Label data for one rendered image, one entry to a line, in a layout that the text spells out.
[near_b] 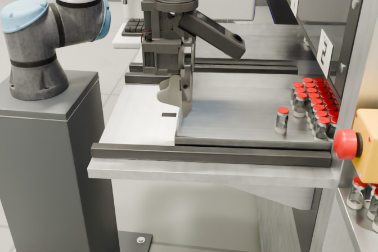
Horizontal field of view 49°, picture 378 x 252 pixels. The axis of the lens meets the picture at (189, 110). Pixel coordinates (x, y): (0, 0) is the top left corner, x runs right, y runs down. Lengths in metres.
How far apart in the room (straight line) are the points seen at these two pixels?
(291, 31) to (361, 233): 0.76
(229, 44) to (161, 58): 0.11
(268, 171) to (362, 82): 0.21
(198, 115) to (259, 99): 0.14
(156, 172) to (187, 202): 1.24
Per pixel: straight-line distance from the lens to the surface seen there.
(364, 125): 0.56
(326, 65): 0.76
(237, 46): 0.66
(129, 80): 0.95
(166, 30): 0.66
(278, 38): 1.23
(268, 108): 0.86
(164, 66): 0.66
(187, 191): 1.97
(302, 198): 0.84
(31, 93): 1.12
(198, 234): 1.78
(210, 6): 1.59
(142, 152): 0.70
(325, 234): 0.76
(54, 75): 1.13
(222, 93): 0.90
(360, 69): 0.60
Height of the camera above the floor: 1.31
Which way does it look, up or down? 30 degrees down
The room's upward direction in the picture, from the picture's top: straight up
